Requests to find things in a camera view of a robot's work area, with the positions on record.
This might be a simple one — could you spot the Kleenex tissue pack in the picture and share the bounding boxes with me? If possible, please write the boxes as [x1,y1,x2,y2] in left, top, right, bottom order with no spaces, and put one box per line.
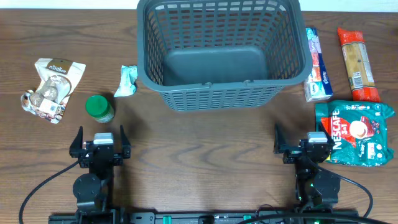
[303,27,333,102]

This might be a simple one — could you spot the green Nescafe coffee bag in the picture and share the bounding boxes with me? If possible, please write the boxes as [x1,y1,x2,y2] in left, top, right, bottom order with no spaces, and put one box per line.
[315,100,395,167]

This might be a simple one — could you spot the light teal small packet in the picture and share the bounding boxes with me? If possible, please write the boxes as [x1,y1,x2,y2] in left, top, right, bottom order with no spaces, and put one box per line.
[114,65,138,98]

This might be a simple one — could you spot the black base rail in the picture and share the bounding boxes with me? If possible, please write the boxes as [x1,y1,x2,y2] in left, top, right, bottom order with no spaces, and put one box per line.
[48,208,360,224]

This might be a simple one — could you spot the beige mushroom snack bag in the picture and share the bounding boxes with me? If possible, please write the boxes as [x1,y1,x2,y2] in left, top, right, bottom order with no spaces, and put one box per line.
[21,58,86,124]

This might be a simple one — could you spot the left black cable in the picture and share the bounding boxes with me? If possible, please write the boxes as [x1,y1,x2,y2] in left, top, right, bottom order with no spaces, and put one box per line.
[18,159,82,224]

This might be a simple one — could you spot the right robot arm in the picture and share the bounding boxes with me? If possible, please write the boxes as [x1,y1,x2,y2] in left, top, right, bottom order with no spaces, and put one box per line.
[274,126,340,213]

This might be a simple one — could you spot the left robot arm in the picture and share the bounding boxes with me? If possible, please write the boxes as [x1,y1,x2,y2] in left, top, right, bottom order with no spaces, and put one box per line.
[69,126,131,214]

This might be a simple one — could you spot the green lidded jar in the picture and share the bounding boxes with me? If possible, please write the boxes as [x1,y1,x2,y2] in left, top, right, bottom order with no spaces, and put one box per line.
[85,95,115,123]

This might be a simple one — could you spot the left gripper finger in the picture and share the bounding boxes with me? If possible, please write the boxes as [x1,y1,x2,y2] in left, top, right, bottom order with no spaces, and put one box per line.
[69,126,84,158]
[120,125,131,159]

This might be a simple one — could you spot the grey plastic basket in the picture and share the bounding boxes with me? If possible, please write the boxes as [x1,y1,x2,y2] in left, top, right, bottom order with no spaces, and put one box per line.
[136,0,312,111]

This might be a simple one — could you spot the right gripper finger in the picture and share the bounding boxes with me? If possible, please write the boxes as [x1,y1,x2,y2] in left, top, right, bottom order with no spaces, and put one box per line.
[274,124,300,154]
[317,122,335,146]

